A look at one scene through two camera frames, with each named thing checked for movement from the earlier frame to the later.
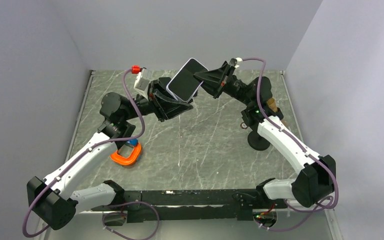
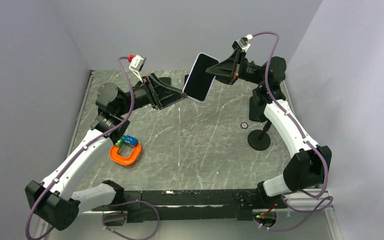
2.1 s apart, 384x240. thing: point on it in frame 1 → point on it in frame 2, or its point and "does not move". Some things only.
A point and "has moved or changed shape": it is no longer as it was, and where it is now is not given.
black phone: [183, 85] has moved or changed shape
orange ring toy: [129, 160] does not move
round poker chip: [243, 125] does not move
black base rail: [195, 205] does not move
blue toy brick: [133, 142] does not move
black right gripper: [211, 80] → [228, 70]
